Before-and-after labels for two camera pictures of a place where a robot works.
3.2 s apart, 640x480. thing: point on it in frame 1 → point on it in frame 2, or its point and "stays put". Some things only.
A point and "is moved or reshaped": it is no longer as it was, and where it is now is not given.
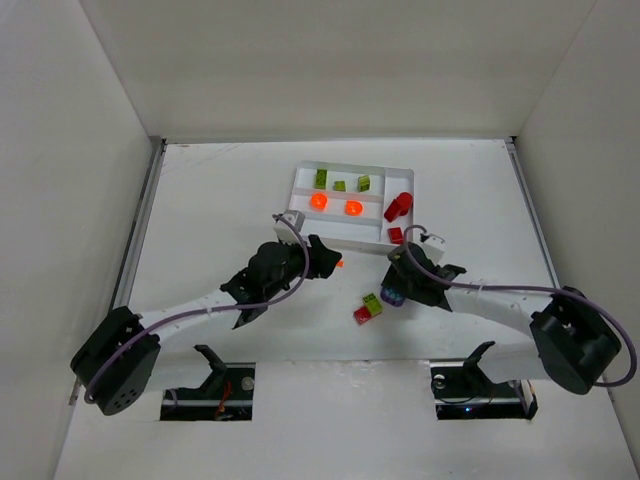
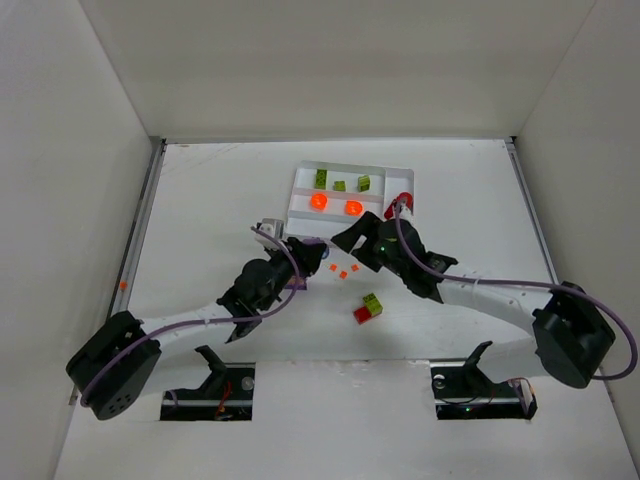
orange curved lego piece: [353, 207] stays put
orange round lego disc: [318, 201] stays put
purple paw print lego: [394, 296] is moved or reshaped
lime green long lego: [321, 179] stays put
